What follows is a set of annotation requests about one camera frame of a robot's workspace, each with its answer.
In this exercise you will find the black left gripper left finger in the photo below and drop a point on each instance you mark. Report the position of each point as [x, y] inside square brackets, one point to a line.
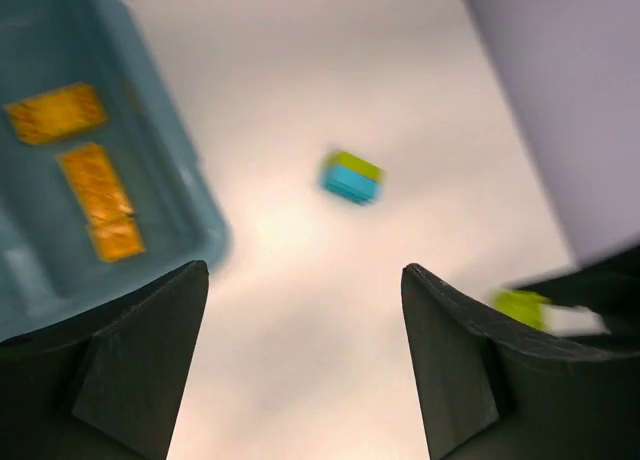
[107, 383]

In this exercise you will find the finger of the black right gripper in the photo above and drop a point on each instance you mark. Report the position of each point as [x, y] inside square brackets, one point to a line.
[608, 287]

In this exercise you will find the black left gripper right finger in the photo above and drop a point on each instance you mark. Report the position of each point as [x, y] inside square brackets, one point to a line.
[491, 387]

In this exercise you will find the small green lego brick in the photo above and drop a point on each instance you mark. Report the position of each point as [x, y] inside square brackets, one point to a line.
[525, 307]

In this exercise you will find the yellow long lego brick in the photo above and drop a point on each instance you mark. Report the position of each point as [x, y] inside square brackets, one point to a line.
[95, 183]

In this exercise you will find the cyan long lego brick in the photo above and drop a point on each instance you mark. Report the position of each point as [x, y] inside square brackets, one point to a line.
[350, 185]

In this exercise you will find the green long lego brick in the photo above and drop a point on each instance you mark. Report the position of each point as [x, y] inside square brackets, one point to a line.
[356, 164]

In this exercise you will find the orange lego brick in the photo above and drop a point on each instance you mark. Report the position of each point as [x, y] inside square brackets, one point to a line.
[56, 114]

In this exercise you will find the teal compartment tray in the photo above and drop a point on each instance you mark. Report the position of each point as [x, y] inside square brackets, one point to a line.
[54, 263]

